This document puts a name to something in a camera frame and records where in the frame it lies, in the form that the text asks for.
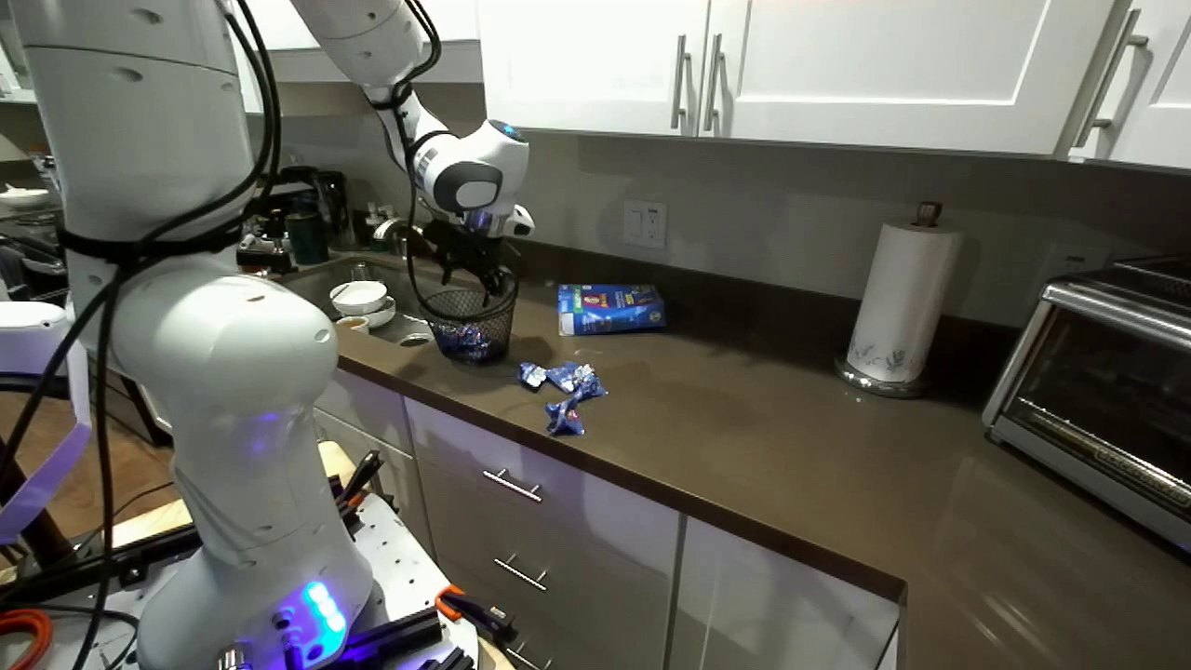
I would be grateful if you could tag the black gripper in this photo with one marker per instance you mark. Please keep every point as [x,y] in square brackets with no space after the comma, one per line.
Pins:
[465,247]

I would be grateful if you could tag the blue sachet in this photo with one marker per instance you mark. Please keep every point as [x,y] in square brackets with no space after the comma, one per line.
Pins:
[534,375]
[465,339]
[568,379]
[590,389]
[563,419]

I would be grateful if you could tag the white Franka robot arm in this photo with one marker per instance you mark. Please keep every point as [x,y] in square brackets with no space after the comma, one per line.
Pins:
[225,375]

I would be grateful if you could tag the black countertop machine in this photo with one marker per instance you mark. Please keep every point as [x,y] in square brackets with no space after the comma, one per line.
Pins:
[298,216]

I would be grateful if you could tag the white round container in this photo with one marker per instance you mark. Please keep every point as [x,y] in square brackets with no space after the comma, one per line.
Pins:
[358,304]

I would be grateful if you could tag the blue snack box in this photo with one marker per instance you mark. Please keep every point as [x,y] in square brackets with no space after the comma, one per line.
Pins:
[613,311]

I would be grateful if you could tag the tan wooden board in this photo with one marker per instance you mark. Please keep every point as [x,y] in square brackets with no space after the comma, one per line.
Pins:
[338,469]

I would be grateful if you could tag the white lower drawer cabinets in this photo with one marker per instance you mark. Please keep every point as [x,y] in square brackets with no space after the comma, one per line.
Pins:
[559,546]

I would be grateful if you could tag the perforated metal robot table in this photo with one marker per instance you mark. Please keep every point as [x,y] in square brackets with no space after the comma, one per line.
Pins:
[403,562]

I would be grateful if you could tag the white paper towel roll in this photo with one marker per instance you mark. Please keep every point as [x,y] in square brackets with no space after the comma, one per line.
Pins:
[900,301]

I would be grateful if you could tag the white upper cabinets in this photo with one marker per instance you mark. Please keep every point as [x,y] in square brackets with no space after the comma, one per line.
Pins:
[870,60]

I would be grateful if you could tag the silver toaster oven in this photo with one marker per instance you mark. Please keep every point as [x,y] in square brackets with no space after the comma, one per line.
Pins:
[1098,385]

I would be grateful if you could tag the white wall outlet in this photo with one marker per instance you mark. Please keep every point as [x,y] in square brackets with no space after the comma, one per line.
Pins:
[644,226]

